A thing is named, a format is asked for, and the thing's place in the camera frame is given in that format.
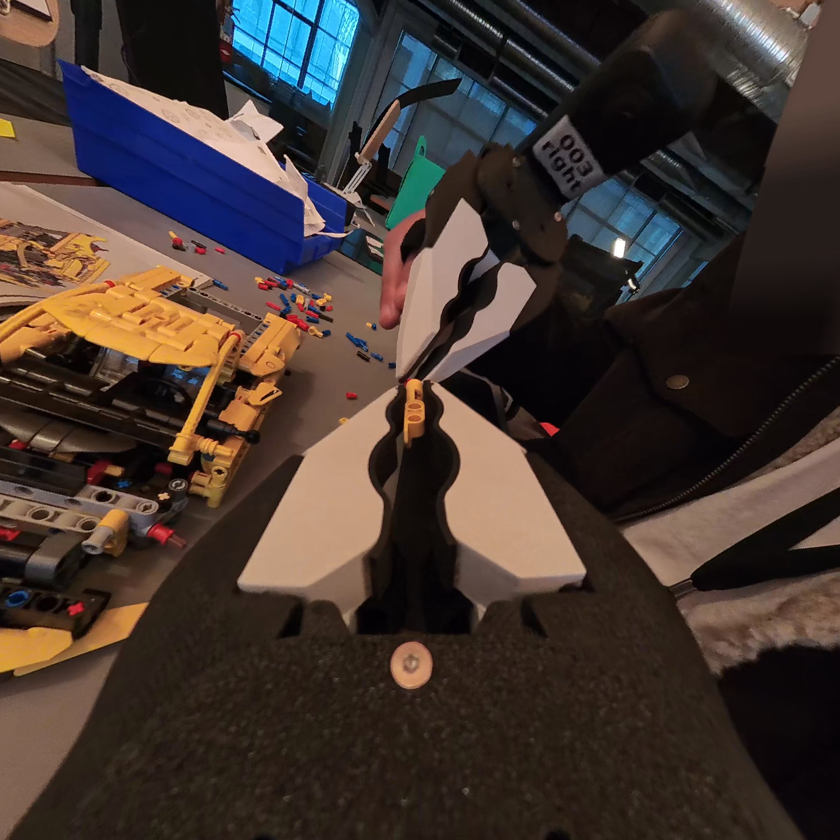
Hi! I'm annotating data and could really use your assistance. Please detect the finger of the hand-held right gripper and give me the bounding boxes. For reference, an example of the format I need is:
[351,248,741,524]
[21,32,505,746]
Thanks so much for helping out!
[427,258,539,385]
[395,197,492,382]

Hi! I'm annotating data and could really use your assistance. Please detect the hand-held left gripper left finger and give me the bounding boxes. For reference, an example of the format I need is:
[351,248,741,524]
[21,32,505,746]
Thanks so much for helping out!
[238,385,403,618]

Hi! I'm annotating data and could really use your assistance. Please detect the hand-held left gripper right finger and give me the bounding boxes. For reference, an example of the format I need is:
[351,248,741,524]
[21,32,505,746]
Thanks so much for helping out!
[424,381,586,621]

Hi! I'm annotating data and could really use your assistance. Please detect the yellow connector brick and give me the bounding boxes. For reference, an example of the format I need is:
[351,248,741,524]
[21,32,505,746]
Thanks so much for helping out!
[403,379,429,448]

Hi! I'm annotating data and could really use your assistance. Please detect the wooden metal jointed arm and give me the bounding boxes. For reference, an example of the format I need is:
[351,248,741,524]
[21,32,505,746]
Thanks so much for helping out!
[338,79,463,198]

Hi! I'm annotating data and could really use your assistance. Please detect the person's right hand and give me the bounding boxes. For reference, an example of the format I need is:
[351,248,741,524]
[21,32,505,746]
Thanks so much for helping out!
[378,209,429,331]

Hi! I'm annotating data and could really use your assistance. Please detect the green plastic board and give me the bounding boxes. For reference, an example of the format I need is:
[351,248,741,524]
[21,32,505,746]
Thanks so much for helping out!
[386,134,448,231]

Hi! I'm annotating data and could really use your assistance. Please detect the tall paned window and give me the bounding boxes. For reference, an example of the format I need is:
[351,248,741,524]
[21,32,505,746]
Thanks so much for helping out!
[367,29,686,277]

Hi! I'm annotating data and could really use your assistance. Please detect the pile of small coloured pins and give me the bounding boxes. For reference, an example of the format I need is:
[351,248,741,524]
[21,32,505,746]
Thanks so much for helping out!
[167,230,388,424]

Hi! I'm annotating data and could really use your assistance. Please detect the crumpled white printed bags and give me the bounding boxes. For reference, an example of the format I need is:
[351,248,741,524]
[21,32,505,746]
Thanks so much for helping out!
[88,66,355,238]

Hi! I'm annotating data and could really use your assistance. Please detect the yellow toy car model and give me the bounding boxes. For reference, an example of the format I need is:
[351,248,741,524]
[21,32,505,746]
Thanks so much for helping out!
[0,266,309,588]

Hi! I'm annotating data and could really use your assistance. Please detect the blue plastic bin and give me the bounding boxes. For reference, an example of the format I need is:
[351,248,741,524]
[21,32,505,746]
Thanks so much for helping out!
[58,59,349,277]

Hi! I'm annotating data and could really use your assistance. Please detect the large paned window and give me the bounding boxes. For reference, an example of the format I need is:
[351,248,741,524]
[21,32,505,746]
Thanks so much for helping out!
[226,0,362,111]

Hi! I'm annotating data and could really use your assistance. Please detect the yellow panel with black pins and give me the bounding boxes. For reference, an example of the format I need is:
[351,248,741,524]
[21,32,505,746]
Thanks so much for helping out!
[0,584,151,678]

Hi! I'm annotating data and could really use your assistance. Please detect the open instruction booklet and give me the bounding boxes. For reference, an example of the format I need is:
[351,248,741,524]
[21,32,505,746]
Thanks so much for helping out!
[0,180,214,309]

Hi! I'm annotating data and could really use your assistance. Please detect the wooden document stand with sheet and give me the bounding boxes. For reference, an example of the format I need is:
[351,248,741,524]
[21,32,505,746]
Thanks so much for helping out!
[0,0,61,48]

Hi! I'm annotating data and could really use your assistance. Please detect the black lanyard strap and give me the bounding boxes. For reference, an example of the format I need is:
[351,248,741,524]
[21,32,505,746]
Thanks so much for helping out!
[669,486,840,595]

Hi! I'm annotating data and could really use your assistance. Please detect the silver ventilation duct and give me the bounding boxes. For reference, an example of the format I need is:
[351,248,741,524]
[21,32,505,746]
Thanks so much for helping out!
[646,0,824,116]

